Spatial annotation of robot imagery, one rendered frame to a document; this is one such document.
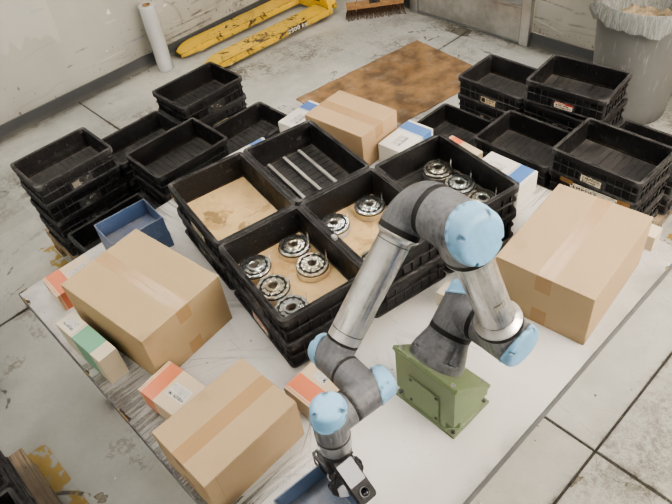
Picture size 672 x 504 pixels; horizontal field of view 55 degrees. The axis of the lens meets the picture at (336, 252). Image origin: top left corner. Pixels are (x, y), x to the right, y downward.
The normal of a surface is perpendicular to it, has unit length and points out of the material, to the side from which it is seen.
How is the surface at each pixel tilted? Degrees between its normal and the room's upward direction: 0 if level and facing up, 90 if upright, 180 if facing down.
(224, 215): 0
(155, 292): 0
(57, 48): 90
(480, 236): 76
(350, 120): 0
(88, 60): 90
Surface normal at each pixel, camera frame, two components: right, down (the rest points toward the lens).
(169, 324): 0.78, 0.38
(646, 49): -0.29, 0.74
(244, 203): -0.11, -0.71
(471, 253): 0.53, 0.35
